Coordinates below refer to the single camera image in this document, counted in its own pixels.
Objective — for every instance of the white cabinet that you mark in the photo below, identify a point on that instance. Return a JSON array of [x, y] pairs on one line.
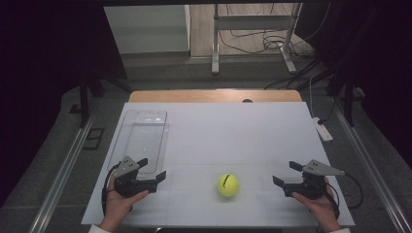
[[145, 29]]

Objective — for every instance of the white power strip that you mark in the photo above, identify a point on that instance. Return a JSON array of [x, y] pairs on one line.
[[323, 131]]

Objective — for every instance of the dark curtain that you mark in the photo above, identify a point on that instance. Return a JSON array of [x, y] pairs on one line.
[[382, 64], [42, 81]]

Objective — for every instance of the grey metal desk frame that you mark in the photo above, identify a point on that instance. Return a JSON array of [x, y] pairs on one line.
[[251, 22]]

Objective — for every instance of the black stand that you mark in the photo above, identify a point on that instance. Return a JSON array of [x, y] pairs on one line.
[[349, 97], [85, 100]]

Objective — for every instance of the dark round table grommet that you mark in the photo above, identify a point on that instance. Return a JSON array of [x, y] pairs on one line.
[[247, 100]]

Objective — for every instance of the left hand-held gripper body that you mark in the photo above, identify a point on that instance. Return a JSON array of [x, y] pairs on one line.
[[128, 185]]

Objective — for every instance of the aluminium floor rail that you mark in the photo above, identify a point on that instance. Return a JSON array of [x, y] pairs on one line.
[[372, 174], [61, 181]]

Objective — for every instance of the white board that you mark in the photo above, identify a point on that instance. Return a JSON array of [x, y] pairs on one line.
[[226, 136]]

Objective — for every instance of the black floor frame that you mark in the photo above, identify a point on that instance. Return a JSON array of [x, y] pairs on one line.
[[94, 138]]

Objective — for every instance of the person's right hand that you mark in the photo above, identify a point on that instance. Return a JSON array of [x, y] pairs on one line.
[[320, 209]]

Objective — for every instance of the yellow tennis ball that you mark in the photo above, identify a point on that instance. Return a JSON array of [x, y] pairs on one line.
[[228, 185]]

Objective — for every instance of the person's left hand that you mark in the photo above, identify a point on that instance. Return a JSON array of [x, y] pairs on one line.
[[116, 207]]

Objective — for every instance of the clear plastic tray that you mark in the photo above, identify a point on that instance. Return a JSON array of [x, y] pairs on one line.
[[145, 139]]

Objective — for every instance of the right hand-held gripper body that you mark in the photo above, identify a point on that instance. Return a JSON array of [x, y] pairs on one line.
[[311, 188]]

